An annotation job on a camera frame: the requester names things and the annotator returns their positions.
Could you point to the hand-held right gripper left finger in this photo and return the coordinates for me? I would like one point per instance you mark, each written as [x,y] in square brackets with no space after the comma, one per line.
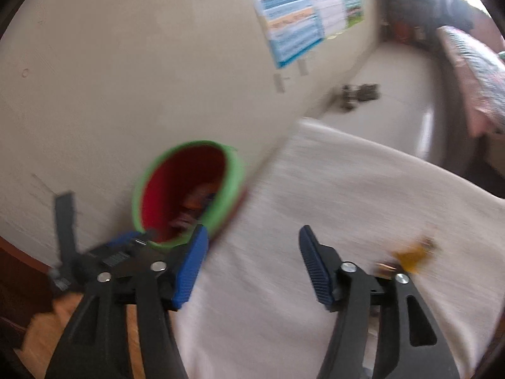
[193,268]

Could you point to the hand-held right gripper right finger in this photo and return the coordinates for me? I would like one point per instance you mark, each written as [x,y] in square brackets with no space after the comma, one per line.
[315,268]

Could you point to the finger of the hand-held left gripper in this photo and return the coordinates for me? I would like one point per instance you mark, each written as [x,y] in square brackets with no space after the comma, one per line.
[124,243]

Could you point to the red bin with green rim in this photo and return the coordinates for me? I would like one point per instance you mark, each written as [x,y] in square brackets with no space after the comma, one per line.
[169,189]

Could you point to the brown wooden headboard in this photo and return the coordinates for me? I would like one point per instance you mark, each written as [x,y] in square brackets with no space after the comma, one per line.
[19,280]

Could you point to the yellow and black wrapper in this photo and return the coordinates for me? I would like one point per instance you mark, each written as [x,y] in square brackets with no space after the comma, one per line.
[410,258]

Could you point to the patterned pink quilt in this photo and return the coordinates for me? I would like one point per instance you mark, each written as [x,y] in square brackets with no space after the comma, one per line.
[473,75]

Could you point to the dark storage shelf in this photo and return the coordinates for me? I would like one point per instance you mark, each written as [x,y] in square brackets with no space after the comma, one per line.
[406,15]

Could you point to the dark hanging clothes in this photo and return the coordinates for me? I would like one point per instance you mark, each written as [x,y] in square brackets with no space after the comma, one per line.
[453,8]

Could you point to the blue chart wall poster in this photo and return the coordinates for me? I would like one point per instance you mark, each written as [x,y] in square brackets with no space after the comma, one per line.
[292,27]

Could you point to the white chart wall poster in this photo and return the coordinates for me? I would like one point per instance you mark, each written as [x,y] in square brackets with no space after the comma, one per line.
[327,4]

